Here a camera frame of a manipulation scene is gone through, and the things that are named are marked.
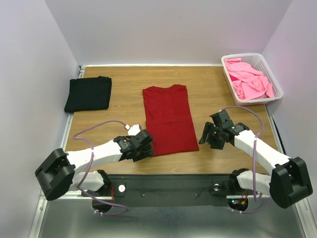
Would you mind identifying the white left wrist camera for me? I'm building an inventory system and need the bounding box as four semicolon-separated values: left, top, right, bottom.
124;124;142;136

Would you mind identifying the folded black t-shirt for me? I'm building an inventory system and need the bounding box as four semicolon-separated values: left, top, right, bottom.
64;76;112;113

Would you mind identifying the pink t-shirt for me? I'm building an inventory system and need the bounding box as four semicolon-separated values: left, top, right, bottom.
225;58;274;100

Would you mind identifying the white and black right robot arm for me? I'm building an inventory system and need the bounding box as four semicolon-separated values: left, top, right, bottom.
199;109;313;208

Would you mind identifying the aluminium table frame rail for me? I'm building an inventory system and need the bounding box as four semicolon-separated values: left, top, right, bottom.
29;65;310;238

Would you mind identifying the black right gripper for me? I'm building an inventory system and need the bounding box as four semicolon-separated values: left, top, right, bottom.
199;121;225;149

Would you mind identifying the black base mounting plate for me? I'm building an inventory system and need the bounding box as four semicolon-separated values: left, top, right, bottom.
88;174;246;207

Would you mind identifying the white plastic laundry basket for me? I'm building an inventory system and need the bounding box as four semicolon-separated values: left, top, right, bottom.
221;53;283;106

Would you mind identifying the red t-shirt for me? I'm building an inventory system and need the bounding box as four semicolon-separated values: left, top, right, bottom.
142;84;199;156

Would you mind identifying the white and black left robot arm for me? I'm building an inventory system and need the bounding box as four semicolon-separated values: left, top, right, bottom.
35;129;154;201

